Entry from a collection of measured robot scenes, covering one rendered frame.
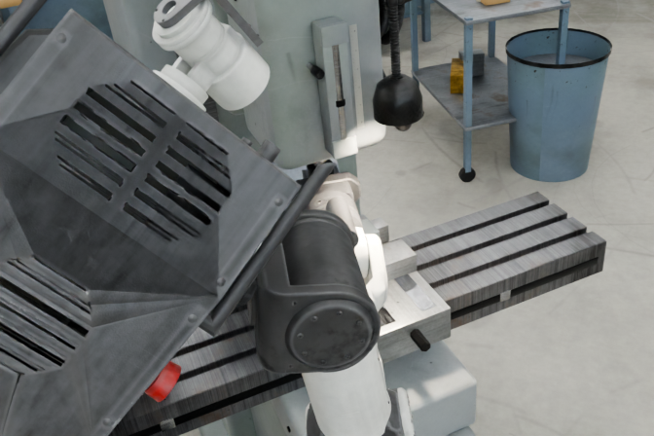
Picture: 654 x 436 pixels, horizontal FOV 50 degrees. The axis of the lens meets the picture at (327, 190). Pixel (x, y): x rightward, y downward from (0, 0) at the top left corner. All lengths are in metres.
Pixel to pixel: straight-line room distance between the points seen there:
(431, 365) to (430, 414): 0.09
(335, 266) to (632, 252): 2.59
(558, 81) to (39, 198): 2.97
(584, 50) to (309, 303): 3.17
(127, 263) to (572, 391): 2.18
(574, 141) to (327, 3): 2.59
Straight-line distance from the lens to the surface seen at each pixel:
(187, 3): 0.67
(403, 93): 1.00
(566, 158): 3.55
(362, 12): 1.07
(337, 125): 1.07
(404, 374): 1.36
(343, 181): 1.19
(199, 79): 0.70
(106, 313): 0.52
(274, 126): 1.08
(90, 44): 0.50
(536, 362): 2.64
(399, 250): 1.33
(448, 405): 1.36
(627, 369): 2.68
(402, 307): 1.27
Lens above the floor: 1.87
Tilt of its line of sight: 31 degrees down
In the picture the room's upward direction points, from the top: 7 degrees counter-clockwise
